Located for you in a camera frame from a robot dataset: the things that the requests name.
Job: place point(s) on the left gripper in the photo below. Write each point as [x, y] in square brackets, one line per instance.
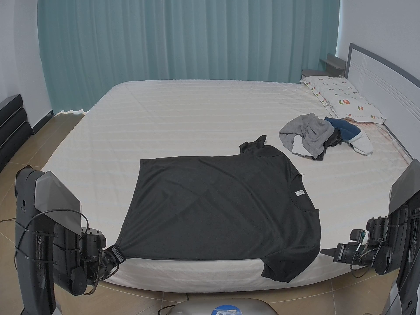
[113, 258]

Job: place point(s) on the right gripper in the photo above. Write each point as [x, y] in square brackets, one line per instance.
[344, 254]

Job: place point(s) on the black T-shirt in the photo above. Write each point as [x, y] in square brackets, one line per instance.
[216, 208]

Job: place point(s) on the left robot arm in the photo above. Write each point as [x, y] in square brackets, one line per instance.
[36, 235]

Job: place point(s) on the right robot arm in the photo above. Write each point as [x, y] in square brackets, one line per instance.
[402, 221]

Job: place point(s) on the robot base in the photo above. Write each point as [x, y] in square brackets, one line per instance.
[223, 307]

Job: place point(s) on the pile of clothes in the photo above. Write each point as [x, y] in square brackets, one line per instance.
[311, 133]

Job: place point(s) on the bed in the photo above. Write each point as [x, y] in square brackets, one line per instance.
[197, 120]

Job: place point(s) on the white printed pillow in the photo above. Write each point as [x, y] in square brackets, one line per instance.
[344, 97]

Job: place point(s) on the grey bedside table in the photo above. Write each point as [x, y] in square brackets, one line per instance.
[333, 62]

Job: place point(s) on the blue-green curtain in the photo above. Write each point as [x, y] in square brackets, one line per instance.
[180, 28]

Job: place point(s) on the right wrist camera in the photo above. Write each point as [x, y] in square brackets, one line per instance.
[355, 235]

